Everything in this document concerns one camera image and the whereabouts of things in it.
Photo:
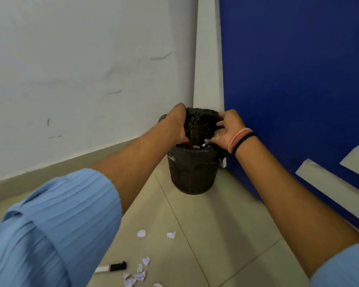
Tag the person's left hand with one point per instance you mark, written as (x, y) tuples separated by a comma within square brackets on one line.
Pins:
[(175, 124)]

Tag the person's right hand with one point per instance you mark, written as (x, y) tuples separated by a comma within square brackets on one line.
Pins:
[(232, 128)]

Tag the person's right thumb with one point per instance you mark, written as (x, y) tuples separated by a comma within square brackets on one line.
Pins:
[(217, 138)]

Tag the person's left fingers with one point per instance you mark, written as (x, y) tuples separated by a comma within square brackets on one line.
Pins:
[(185, 137)]

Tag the black plastic garbage bag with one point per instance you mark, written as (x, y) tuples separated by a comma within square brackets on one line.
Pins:
[(202, 122)]

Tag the person's right forearm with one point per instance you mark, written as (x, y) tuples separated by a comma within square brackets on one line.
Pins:
[(290, 206)]

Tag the person's left forearm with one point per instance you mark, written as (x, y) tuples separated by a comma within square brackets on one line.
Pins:
[(131, 167)]

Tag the white crumpled paper piece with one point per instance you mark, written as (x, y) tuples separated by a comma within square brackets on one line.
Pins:
[(205, 143)]

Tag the pink wrist band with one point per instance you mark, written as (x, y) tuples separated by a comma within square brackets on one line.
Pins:
[(238, 137)]

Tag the black wrist band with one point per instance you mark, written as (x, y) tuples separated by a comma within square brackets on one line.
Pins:
[(243, 141)]

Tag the black round trash bin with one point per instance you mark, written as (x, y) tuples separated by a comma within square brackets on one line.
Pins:
[(194, 173)]

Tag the scattered white paper scraps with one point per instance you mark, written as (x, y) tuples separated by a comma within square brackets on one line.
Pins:
[(141, 275)]

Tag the white marker with black cap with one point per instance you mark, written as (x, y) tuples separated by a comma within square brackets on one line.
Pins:
[(110, 268)]

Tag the light blue pleated left sleeve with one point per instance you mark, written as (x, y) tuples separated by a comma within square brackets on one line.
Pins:
[(53, 230)]

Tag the light blue pleated sleeve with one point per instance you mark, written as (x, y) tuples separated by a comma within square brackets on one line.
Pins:
[(344, 266), (53, 230)]

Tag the light blue pleated right sleeve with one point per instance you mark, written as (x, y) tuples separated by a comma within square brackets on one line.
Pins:
[(344, 266)]

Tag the small white wall plate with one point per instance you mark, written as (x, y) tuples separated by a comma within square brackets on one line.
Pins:
[(223, 162)]

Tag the long white wall stripe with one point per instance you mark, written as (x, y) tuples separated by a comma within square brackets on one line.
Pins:
[(332, 188)]

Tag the short white wall stripe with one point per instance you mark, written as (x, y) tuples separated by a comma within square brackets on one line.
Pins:
[(357, 159)]

